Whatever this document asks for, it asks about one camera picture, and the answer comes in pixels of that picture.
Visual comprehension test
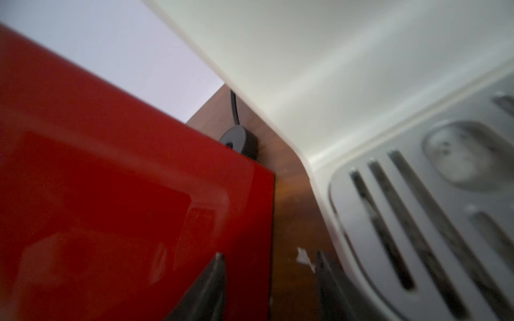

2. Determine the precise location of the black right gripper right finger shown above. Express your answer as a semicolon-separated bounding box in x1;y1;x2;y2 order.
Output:
316;251;386;320

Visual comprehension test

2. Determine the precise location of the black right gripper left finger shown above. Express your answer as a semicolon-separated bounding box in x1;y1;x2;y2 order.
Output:
164;253;227;321

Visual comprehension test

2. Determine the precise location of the red coffee machine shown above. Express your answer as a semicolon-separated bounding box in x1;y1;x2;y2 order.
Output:
1;26;274;320

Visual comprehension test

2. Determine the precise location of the white coffee machine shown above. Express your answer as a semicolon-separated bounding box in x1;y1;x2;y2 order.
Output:
147;1;513;320

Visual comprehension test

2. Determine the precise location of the black power cord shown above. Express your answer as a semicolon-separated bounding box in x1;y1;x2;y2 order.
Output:
218;89;260;161

